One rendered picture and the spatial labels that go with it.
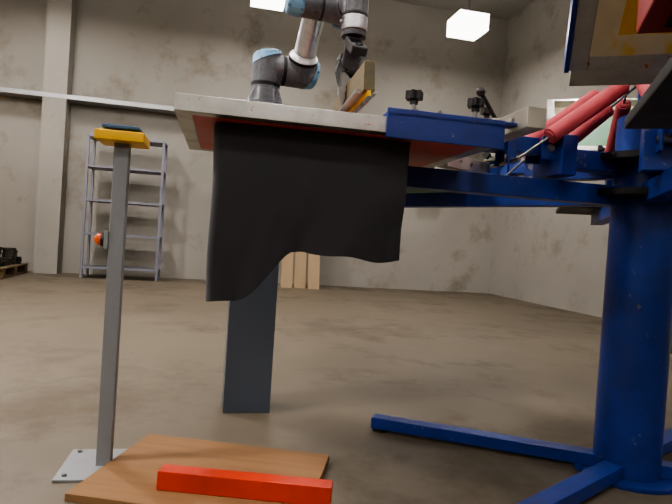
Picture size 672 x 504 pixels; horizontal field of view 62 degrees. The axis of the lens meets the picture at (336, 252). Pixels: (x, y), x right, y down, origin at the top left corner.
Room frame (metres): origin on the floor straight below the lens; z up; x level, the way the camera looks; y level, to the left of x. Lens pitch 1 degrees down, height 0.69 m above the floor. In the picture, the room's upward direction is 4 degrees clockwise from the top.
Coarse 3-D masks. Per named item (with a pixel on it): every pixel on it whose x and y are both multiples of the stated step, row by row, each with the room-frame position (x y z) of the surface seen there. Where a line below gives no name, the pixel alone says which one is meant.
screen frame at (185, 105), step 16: (176, 96) 1.23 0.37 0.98; (192, 96) 1.23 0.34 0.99; (208, 96) 1.24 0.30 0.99; (176, 112) 1.25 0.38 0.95; (192, 112) 1.24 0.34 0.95; (208, 112) 1.24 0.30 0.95; (224, 112) 1.25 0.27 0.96; (240, 112) 1.25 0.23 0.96; (256, 112) 1.26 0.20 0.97; (272, 112) 1.27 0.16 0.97; (288, 112) 1.28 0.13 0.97; (304, 112) 1.28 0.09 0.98; (320, 112) 1.29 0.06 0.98; (336, 112) 1.30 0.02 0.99; (192, 128) 1.43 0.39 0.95; (320, 128) 1.33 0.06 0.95; (336, 128) 1.31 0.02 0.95; (352, 128) 1.31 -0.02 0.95; (368, 128) 1.31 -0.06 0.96; (384, 128) 1.32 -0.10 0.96; (192, 144) 1.69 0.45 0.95; (448, 160) 1.68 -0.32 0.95
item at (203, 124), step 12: (204, 120) 1.32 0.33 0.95; (216, 120) 1.31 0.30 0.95; (228, 120) 1.30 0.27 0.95; (240, 120) 1.30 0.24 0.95; (204, 132) 1.48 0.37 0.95; (324, 132) 1.37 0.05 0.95; (336, 132) 1.36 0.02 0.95; (348, 132) 1.35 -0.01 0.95; (420, 144) 1.45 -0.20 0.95; (432, 144) 1.44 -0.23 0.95; (444, 144) 1.43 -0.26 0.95; (420, 156) 1.64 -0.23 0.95; (432, 156) 1.62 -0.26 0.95; (444, 156) 1.61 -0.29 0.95
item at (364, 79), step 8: (368, 64) 1.40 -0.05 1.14; (360, 72) 1.44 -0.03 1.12; (368, 72) 1.40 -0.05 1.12; (352, 80) 1.53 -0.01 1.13; (360, 80) 1.43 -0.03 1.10; (368, 80) 1.40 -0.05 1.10; (352, 88) 1.53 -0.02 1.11; (360, 88) 1.43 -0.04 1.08; (368, 88) 1.40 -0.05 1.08; (336, 104) 1.75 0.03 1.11
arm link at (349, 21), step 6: (342, 18) 1.62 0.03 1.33; (348, 18) 1.59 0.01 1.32; (354, 18) 1.59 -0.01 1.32; (360, 18) 1.59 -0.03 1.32; (366, 18) 1.61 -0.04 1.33; (342, 24) 1.61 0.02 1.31; (348, 24) 1.59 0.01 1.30; (354, 24) 1.59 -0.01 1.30; (360, 24) 1.59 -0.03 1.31; (366, 24) 1.61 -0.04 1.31; (342, 30) 1.62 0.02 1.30; (366, 30) 1.61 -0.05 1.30
